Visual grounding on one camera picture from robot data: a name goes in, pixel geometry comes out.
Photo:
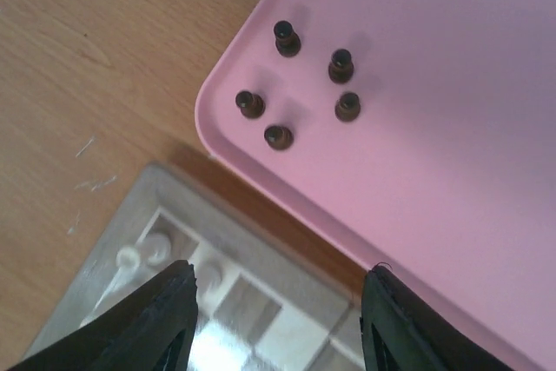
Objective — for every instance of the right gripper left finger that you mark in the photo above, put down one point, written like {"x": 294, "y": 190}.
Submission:
{"x": 151, "y": 329}

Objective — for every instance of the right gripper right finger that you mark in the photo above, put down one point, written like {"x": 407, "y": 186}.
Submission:
{"x": 406, "y": 330}

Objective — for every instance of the wooden chess board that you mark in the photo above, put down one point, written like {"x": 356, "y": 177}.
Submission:
{"x": 273, "y": 311}

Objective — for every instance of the white pawn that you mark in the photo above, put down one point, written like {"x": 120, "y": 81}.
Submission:
{"x": 208, "y": 277}
{"x": 156, "y": 248}

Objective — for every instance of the white pawn top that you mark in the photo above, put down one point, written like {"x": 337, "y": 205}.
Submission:
{"x": 156, "y": 248}

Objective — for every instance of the dark pawn six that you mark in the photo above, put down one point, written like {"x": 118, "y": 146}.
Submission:
{"x": 278, "y": 137}

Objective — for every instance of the pink plastic tray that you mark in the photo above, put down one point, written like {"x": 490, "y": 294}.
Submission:
{"x": 448, "y": 172}

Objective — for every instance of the dark pawn three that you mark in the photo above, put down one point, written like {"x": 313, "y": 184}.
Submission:
{"x": 347, "y": 107}

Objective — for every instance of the dark pawn five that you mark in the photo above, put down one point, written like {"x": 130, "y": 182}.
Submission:
{"x": 251, "y": 105}

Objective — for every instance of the dark pawn two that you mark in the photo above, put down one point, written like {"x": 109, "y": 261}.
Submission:
{"x": 341, "y": 66}

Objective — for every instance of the dark pawn one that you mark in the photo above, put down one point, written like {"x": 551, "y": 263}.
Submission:
{"x": 287, "y": 42}

